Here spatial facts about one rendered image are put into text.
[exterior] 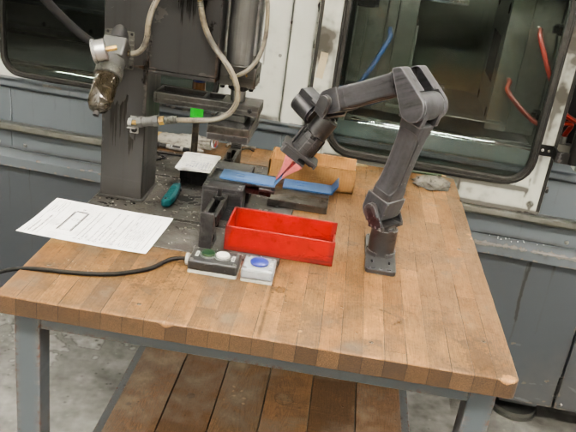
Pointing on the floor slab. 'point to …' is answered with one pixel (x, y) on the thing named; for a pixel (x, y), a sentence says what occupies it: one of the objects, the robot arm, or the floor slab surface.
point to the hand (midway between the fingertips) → (279, 177)
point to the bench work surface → (277, 328)
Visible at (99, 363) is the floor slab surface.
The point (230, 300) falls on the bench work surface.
